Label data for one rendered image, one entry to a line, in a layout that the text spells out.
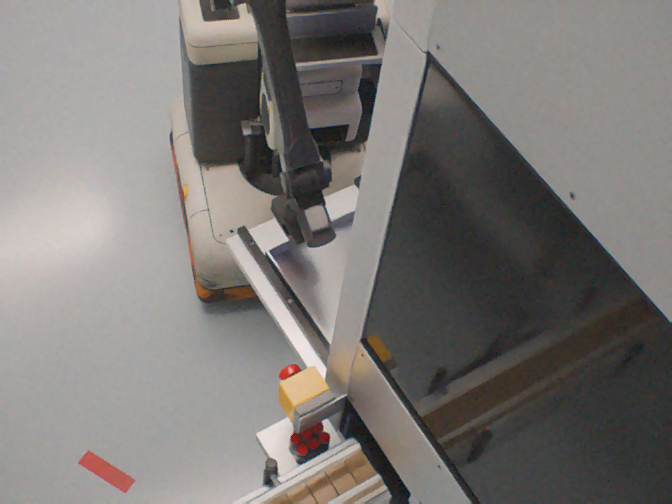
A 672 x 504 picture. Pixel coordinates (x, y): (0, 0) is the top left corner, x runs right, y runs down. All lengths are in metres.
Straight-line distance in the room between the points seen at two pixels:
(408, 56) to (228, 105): 1.65
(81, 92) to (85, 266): 0.73
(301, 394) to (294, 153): 0.41
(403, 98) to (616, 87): 0.33
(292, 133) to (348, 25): 0.55
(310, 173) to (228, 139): 1.10
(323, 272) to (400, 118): 0.87
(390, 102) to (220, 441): 1.74
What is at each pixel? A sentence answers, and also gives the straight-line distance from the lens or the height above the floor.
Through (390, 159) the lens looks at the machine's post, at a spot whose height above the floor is 1.62.
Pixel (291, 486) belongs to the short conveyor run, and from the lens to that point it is 1.58.
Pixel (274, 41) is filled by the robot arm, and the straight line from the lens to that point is 1.52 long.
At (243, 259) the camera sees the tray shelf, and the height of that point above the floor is 0.88.
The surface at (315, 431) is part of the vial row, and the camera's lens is 1.67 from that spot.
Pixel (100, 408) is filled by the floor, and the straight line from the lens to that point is 2.72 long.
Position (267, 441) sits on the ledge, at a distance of 1.70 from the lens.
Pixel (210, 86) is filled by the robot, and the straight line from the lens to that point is 2.55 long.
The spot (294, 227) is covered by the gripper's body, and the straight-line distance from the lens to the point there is 1.78.
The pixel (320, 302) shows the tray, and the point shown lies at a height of 0.88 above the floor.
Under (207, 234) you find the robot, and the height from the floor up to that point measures 0.28.
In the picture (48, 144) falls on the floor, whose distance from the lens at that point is 3.28.
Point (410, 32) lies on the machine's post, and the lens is 0.97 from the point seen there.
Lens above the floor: 2.45
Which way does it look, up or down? 55 degrees down
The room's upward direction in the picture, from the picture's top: 9 degrees clockwise
